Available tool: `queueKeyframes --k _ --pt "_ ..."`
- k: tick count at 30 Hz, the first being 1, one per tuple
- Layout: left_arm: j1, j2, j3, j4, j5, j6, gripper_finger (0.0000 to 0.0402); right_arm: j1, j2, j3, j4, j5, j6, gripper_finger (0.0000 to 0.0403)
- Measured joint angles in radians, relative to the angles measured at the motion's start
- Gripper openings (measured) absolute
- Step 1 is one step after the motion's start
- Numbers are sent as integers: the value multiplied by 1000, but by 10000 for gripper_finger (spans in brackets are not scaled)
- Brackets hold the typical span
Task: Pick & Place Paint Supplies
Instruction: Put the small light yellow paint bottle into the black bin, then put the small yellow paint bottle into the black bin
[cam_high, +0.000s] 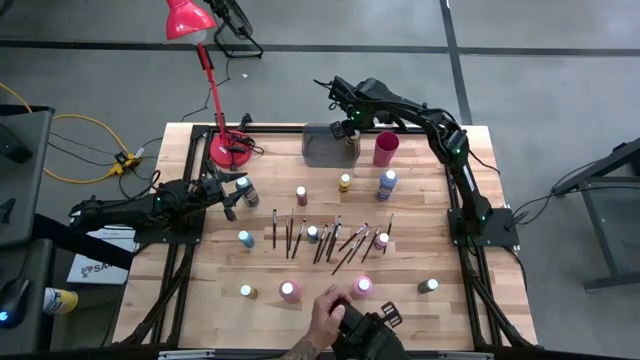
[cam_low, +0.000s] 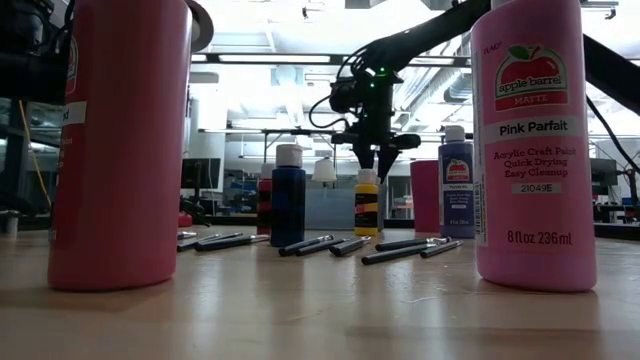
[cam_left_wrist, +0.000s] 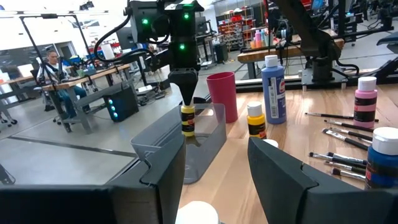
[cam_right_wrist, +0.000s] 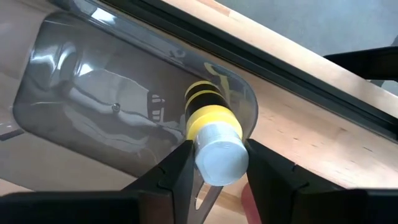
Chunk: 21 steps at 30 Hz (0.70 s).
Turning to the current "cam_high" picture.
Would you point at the small ochre paint bottle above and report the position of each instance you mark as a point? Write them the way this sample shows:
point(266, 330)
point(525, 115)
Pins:
point(353, 141)

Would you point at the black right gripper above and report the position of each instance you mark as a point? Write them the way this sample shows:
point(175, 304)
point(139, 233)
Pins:
point(357, 114)

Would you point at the small green paint bottle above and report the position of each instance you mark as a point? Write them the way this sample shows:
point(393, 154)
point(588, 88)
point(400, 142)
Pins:
point(427, 286)

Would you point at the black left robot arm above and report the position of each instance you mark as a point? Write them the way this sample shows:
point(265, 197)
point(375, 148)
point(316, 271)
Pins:
point(125, 210)

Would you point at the person's hand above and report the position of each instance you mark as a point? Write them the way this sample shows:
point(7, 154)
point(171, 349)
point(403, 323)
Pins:
point(322, 320)

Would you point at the black diagonal beam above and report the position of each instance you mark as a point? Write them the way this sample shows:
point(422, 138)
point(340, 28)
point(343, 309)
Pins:
point(80, 242)

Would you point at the large pink paint bottle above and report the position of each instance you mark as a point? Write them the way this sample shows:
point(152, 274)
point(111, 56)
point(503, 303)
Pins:
point(362, 287)

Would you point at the small maroon paint bottle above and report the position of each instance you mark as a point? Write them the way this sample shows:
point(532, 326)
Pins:
point(301, 197)

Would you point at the black adjustable desk frame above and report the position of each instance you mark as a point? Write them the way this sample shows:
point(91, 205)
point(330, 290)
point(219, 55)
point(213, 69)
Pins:
point(600, 235)

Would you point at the red desk lamp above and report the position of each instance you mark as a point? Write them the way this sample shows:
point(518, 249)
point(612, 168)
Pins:
point(230, 152)

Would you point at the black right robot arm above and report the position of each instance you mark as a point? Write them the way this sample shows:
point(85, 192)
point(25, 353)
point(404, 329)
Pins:
point(445, 132)

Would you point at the large coral paint bottle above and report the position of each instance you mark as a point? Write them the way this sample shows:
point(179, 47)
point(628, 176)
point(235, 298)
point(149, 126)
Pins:
point(290, 291)

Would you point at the grey plastic bin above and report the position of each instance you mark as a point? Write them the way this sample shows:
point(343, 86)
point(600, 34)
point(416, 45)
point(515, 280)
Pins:
point(322, 150)

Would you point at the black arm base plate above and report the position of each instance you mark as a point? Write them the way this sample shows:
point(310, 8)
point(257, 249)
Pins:
point(500, 230)
point(150, 235)

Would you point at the yellow labelled can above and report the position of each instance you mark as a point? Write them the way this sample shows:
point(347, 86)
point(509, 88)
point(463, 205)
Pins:
point(62, 301)

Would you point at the black desktop device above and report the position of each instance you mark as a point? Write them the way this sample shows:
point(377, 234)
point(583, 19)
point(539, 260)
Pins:
point(12, 147)

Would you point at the small yellow paint bottle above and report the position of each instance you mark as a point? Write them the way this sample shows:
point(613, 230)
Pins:
point(344, 184)

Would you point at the white printed cardboard box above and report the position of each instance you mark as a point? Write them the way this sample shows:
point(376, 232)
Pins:
point(95, 272)

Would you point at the black aluminium table frame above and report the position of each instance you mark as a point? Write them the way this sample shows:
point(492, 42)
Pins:
point(280, 129)

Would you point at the dark grey side desk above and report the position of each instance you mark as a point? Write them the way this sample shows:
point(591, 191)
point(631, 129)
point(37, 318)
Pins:
point(25, 340)
point(30, 190)

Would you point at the silver metal bracket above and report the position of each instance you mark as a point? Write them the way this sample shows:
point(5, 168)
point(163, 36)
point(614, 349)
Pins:
point(465, 356)
point(185, 355)

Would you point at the person's forearm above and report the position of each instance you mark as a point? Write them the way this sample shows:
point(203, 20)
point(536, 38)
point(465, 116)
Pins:
point(300, 352)

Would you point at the small gold paint bottle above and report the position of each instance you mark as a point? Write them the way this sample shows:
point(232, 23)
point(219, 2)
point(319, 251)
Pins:
point(248, 291)

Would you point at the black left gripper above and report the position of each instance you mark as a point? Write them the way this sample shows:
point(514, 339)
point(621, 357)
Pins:
point(209, 192)

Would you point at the black computer mouse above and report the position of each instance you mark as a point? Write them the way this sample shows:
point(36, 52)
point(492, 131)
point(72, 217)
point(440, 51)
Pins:
point(12, 300)

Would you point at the red-pink plastic cup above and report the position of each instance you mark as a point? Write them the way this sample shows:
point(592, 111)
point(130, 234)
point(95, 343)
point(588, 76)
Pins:
point(385, 152)

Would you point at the small light blue paint bottle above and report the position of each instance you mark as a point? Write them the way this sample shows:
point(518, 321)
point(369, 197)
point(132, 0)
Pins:
point(246, 240)

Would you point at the small pink paint bottle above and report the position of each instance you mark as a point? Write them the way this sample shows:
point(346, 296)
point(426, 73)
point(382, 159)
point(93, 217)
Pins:
point(381, 242)

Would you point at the large blue paint bottle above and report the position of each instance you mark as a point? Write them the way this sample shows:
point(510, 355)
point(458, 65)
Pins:
point(386, 187)

